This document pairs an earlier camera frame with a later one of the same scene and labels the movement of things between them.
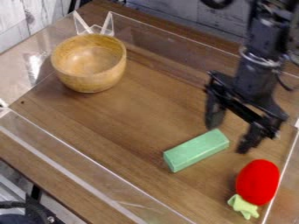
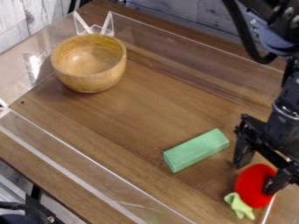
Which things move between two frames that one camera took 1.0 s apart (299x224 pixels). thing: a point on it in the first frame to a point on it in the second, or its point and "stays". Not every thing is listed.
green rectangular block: (181, 154) stays
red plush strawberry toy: (256, 183) stays
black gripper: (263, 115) to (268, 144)
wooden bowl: (88, 62) stays
